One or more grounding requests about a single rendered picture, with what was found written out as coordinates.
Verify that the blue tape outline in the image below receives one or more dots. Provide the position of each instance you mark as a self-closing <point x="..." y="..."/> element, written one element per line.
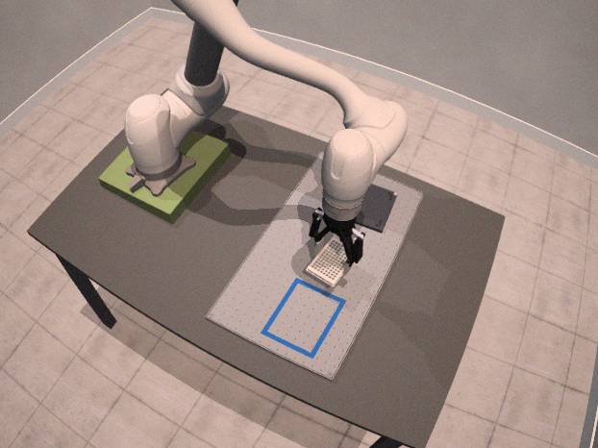
<point x="327" y="329"/>

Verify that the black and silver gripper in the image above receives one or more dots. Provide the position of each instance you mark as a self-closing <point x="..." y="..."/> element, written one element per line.
<point x="352" y="250"/>

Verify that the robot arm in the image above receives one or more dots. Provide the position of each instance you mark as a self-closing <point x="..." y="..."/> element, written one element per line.
<point x="156" y="128"/>

